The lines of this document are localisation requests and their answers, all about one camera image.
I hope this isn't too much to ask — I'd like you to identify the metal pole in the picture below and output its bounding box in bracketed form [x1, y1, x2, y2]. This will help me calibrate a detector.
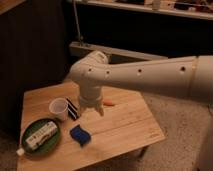
[73, 0, 83, 46]

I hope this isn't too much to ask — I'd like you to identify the orange carrot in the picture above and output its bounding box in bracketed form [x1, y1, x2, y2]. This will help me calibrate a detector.
[103, 100, 115, 107]

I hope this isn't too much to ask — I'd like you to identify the long grey case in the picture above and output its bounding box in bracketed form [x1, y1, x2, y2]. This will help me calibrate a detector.
[69, 41, 165, 63]

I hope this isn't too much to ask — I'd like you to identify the green plate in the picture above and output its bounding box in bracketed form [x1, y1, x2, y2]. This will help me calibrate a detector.
[20, 117, 62, 157]

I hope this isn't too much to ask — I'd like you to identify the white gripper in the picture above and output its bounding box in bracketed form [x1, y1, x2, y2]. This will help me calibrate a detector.
[78, 96, 104, 117]

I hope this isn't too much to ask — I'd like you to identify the white toothpaste tube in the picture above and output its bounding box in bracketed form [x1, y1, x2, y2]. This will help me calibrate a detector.
[15, 121, 59, 157]

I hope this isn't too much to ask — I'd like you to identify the black striped box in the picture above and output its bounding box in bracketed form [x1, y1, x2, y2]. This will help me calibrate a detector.
[66, 98, 79, 120]

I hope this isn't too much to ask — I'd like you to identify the translucent plastic cup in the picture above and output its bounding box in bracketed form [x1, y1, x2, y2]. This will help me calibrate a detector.
[49, 98, 68, 121]

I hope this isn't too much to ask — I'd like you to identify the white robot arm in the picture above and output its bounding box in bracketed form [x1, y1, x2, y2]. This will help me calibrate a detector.
[70, 51, 213, 116]

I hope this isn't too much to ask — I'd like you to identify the white wall shelf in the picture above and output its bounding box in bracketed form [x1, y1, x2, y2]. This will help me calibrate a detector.
[67, 0, 213, 21]

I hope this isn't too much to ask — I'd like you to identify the wooden table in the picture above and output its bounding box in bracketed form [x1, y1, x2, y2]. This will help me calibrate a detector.
[17, 87, 165, 171]

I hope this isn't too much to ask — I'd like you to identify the blue sponge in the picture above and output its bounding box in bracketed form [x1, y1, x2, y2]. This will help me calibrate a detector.
[70, 125, 91, 147]

